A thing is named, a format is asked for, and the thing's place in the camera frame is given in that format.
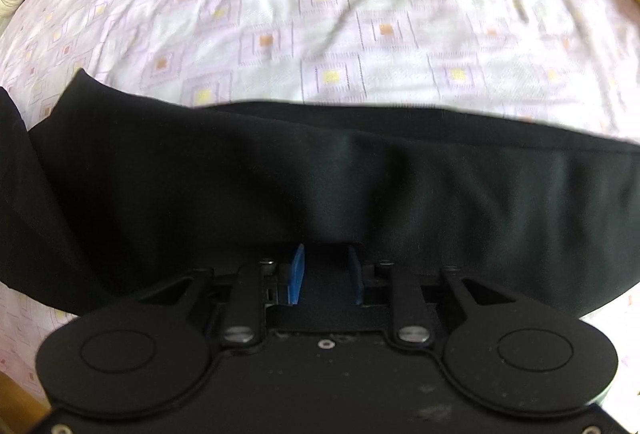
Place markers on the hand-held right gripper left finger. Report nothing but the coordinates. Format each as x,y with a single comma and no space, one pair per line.
298,274

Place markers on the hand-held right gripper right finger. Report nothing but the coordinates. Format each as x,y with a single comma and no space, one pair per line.
356,274

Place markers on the black pants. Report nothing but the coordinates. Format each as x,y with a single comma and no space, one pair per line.
200,194

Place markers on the patterned bed sheet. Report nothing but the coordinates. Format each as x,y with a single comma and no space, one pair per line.
350,14

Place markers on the wooden bed frame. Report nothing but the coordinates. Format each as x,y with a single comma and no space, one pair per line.
15,409

